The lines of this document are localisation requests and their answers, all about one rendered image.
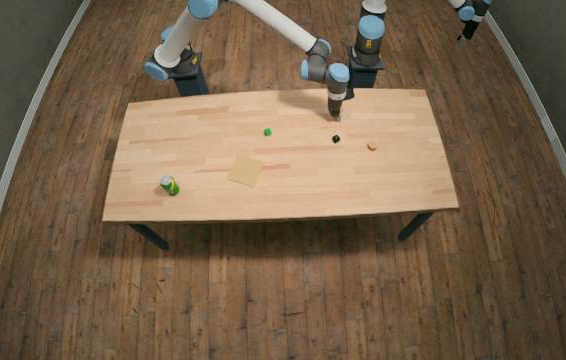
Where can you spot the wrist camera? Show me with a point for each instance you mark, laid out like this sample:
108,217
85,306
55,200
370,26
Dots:
350,94

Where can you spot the green can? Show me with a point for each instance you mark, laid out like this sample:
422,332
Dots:
170,186

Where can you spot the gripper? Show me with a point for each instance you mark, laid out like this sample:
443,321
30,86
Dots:
470,30
336,107

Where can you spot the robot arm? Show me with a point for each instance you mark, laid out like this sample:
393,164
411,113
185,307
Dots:
368,47
178,37

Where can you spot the wooden table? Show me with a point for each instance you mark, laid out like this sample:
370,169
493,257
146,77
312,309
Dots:
313,190

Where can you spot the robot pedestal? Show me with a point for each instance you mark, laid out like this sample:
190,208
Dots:
363,79
190,85

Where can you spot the tan round disc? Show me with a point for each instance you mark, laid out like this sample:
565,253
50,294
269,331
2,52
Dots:
372,145

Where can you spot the black die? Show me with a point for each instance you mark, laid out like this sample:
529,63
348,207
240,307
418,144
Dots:
336,139

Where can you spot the tan mat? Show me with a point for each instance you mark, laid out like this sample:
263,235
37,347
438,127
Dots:
245,171

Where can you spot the green die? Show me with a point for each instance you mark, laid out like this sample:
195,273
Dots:
267,132

